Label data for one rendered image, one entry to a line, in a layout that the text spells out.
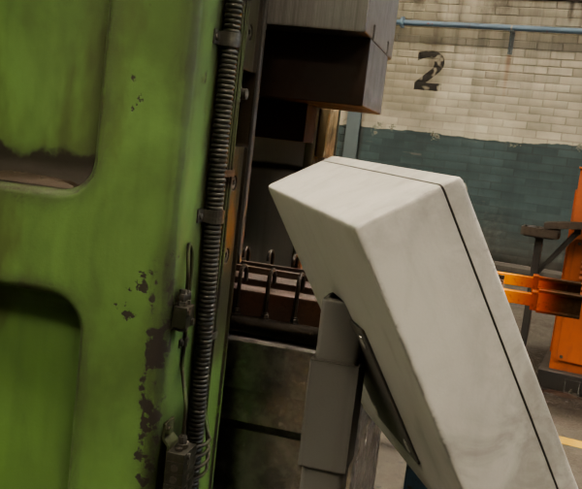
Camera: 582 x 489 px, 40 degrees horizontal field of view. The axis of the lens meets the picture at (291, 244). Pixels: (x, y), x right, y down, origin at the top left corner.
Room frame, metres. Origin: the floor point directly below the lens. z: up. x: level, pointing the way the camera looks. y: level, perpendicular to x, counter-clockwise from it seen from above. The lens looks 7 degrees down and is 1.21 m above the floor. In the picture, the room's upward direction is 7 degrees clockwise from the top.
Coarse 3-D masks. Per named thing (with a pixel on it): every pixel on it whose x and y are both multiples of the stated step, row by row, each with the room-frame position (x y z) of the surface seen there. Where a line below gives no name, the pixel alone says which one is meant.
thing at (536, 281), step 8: (504, 280) 1.76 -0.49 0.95; (512, 280) 1.76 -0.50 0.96; (520, 280) 1.76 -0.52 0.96; (528, 280) 1.75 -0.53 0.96; (536, 280) 1.74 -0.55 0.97; (544, 280) 1.74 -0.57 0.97; (552, 280) 1.74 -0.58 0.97; (560, 280) 1.73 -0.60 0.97; (568, 280) 1.74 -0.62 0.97; (536, 288) 1.74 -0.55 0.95; (544, 288) 1.74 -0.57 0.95; (552, 288) 1.74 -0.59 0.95; (560, 288) 1.74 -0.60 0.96; (568, 288) 1.74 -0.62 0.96; (576, 288) 1.73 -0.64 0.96
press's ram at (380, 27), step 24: (288, 0) 1.12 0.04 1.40; (312, 0) 1.12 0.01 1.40; (336, 0) 1.11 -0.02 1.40; (360, 0) 1.10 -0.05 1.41; (384, 0) 1.23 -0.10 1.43; (288, 24) 1.12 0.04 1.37; (312, 24) 1.12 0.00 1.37; (336, 24) 1.11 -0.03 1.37; (360, 24) 1.10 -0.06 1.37; (384, 24) 1.26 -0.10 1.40; (384, 48) 1.29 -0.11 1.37
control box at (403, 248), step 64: (320, 192) 0.67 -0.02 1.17; (384, 192) 0.56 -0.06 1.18; (448, 192) 0.52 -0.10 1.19; (320, 256) 0.69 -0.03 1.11; (384, 256) 0.51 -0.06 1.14; (448, 256) 0.52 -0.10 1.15; (384, 320) 0.53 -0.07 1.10; (448, 320) 0.52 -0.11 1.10; (512, 320) 0.53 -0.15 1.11; (448, 384) 0.52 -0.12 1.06; (512, 384) 0.53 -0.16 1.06; (448, 448) 0.52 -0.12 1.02; (512, 448) 0.53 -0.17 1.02
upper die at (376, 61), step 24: (264, 48) 1.18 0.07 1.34; (288, 48) 1.17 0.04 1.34; (312, 48) 1.17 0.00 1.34; (336, 48) 1.16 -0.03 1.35; (360, 48) 1.15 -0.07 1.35; (264, 72) 1.18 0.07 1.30; (288, 72) 1.17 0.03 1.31; (312, 72) 1.17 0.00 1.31; (336, 72) 1.16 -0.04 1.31; (360, 72) 1.15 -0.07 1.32; (384, 72) 1.32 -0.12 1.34; (264, 96) 1.19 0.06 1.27; (288, 96) 1.17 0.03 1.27; (312, 96) 1.16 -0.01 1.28; (336, 96) 1.16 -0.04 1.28; (360, 96) 1.15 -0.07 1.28
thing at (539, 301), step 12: (504, 288) 1.55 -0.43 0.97; (540, 288) 1.53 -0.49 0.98; (516, 300) 1.52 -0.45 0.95; (528, 300) 1.52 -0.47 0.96; (540, 300) 1.52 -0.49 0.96; (552, 300) 1.51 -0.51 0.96; (564, 300) 1.50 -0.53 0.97; (576, 300) 1.50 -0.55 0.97; (540, 312) 1.51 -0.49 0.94; (552, 312) 1.50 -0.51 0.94; (564, 312) 1.50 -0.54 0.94; (576, 312) 1.50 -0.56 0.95
